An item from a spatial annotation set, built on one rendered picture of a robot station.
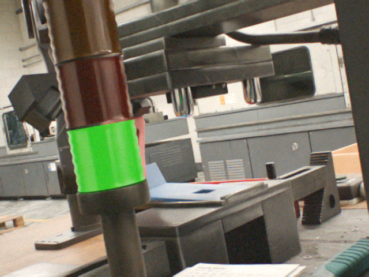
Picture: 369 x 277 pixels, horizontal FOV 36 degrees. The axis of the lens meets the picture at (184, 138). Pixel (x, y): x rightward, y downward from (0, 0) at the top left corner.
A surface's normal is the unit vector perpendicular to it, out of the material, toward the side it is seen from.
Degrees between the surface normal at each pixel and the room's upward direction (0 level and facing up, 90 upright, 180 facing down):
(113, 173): 76
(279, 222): 90
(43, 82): 65
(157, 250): 90
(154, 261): 90
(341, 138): 90
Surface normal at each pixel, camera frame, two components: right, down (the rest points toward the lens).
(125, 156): 0.63, 0.18
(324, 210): 0.75, -0.10
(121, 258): -0.06, 0.07
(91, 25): 0.42, 0.22
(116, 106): 0.55, -0.30
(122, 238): 0.20, 0.02
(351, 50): -0.64, 0.15
